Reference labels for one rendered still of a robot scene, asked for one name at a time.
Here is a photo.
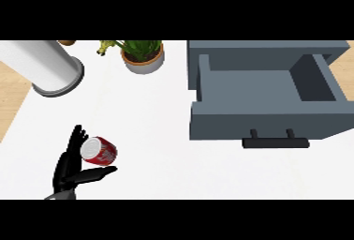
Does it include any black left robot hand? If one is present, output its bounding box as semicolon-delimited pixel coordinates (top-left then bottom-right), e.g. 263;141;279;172
52;124;120;195

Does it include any red soda can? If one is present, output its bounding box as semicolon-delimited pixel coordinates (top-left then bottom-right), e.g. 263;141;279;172
78;136;120;167

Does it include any grey open drawer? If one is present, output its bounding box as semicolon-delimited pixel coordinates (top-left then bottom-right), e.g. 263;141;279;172
187;53;354;142

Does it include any potted green plant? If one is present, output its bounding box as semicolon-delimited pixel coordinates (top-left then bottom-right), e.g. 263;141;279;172
114;39;167;75

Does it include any yellow banana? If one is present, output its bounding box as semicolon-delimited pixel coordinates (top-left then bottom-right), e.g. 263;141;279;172
96;39;120;57

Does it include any grey cabinet body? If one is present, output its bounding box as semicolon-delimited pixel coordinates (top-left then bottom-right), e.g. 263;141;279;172
187;39;353;92

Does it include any black drawer handle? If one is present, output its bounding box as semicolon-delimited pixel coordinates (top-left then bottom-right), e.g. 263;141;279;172
241;127;311;149

